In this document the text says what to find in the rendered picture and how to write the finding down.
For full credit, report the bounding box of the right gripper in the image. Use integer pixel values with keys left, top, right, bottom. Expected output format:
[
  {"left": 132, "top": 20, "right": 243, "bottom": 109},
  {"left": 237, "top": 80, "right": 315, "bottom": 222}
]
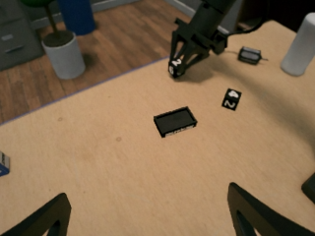
[{"left": 169, "top": 2, "right": 228, "bottom": 74}]

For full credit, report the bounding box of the white bottle with blue cap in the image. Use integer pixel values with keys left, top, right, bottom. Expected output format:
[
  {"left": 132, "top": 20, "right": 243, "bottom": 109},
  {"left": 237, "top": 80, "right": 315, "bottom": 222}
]
[{"left": 280, "top": 13, "right": 315, "bottom": 77}]

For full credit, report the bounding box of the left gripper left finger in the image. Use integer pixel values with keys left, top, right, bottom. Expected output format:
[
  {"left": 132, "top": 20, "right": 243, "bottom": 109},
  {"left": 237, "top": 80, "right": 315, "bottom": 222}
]
[{"left": 0, "top": 193, "right": 72, "bottom": 236}]

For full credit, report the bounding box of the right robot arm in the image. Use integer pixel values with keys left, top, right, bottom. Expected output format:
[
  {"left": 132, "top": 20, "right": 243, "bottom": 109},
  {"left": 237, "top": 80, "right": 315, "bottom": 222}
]
[{"left": 201, "top": 0, "right": 315, "bottom": 198}]

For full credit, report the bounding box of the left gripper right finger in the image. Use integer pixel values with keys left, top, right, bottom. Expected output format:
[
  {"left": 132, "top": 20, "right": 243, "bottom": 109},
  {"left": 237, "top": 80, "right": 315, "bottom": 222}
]
[{"left": 227, "top": 182, "right": 315, "bottom": 236}]

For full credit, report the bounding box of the small white and blue box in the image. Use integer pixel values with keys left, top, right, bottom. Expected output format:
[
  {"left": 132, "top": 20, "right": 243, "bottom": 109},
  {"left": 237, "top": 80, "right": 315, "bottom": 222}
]
[{"left": 0, "top": 150, "right": 9, "bottom": 177}]

